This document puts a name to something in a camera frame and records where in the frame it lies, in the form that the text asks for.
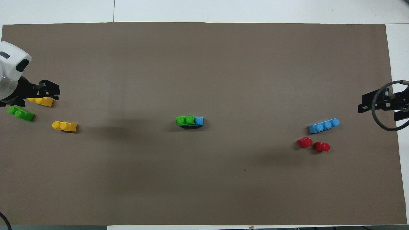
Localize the yellow two-stud toy brick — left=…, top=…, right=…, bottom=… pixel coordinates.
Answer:
left=52, top=121, right=78, bottom=132
left=28, top=97, right=54, bottom=107

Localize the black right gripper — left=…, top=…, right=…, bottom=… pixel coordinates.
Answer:
left=358, top=89, right=409, bottom=121

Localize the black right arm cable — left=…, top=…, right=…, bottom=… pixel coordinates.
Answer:
left=371, top=80, right=409, bottom=132

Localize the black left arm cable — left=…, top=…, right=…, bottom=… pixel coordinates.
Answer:
left=0, top=211, right=12, bottom=230

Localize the brown table mat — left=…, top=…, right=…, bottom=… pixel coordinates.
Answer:
left=0, top=22, right=408, bottom=226

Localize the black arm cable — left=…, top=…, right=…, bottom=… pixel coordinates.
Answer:
left=0, top=211, right=12, bottom=230
left=371, top=80, right=409, bottom=132

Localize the green two-stud toy brick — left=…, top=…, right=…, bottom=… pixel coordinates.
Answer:
left=8, top=106, right=35, bottom=121
left=176, top=115, right=195, bottom=126

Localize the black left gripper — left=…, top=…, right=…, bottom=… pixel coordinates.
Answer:
left=0, top=76, right=61, bottom=108

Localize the blue three-stud toy brick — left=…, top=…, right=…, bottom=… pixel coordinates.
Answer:
left=179, top=117, right=204, bottom=129
left=308, top=118, right=340, bottom=134

